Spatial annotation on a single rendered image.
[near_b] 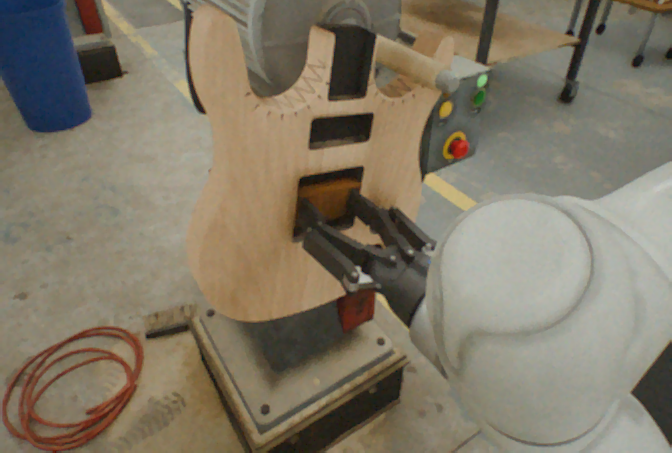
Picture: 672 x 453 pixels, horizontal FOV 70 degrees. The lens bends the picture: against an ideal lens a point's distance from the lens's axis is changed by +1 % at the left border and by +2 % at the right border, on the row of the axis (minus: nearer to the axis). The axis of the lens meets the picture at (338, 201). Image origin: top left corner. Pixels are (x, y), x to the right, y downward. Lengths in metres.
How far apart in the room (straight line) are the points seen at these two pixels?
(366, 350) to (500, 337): 1.23
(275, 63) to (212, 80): 0.25
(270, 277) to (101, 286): 1.64
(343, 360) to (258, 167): 0.97
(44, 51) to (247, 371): 2.40
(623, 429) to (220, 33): 0.44
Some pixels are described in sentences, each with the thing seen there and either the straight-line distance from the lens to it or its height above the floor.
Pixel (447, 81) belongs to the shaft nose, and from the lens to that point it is 0.58.
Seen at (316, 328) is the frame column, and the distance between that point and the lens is 1.39.
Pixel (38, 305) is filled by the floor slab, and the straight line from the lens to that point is 2.28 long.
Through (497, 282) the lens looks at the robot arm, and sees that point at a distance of 0.24.
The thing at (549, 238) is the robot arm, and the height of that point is 1.33.
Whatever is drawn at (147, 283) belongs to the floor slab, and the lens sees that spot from 2.17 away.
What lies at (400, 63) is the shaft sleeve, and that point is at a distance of 0.62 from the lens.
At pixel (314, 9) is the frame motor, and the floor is 1.29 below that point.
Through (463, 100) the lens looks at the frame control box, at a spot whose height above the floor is 1.07.
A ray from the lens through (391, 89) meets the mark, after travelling 0.64.
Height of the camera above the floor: 1.48
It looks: 37 degrees down
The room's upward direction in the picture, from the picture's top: straight up
